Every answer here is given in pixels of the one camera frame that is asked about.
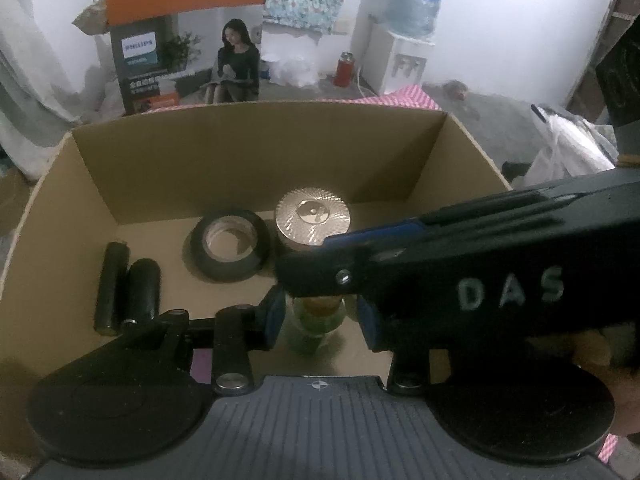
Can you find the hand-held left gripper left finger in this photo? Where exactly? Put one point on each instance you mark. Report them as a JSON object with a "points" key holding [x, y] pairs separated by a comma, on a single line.
{"points": [[274, 317]]}

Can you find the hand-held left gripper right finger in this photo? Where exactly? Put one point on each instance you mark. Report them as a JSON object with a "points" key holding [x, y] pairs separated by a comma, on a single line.
{"points": [[369, 327]]}

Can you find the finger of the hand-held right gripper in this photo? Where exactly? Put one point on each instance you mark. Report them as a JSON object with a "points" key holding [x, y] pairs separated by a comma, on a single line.
{"points": [[380, 232]]}

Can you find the green glass dropper bottle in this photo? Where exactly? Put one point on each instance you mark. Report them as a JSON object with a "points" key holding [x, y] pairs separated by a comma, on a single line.
{"points": [[317, 327]]}

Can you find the gold-lidded cosmetic jar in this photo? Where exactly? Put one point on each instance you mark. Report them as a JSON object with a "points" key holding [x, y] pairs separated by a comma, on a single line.
{"points": [[312, 220]]}

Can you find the black tape roll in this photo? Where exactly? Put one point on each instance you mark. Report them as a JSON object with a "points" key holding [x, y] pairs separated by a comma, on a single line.
{"points": [[220, 265]]}

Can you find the black cylinder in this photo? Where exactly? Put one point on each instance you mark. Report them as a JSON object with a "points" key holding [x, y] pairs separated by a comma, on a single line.
{"points": [[112, 285], [143, 290]]}

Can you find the brown cardboard box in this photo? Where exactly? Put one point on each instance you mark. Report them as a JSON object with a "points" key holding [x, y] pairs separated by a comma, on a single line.
{"points": [[225, 170]]}

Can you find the person's right hand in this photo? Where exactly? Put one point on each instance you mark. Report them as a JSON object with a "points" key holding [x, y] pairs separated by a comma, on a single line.
{"points": [[627, 400]]}

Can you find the red checkered tablecloth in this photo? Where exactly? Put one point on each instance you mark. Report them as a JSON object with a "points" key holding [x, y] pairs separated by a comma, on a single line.
{"points": [[400, 97]]}

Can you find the white plastic sack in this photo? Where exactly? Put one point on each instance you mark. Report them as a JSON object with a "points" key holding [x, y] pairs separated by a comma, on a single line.
{"points": [[570, 145]]}

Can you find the red thermos flask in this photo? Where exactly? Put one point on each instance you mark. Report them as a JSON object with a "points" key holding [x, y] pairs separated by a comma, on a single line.
{"points": [[344, 70]]}

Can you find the white water dispenser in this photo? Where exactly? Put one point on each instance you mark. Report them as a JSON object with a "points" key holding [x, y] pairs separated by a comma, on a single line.
{"points": [[395, 65]]}

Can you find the crumpled white plastic bag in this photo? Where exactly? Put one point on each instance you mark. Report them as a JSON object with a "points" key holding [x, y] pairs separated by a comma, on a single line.
{"points": [[295, 71]]}

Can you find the orange printed appliance carton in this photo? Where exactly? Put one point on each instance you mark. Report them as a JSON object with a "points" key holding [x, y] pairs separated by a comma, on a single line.
{"points": [[175, 35]]}

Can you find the brown wooden cabinet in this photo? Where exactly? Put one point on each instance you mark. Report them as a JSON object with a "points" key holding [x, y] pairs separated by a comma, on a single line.
{"points": [[605, 20]]}

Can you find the white curtain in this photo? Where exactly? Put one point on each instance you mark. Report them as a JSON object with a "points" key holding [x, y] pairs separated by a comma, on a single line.
{"points": [[45, 75]]}

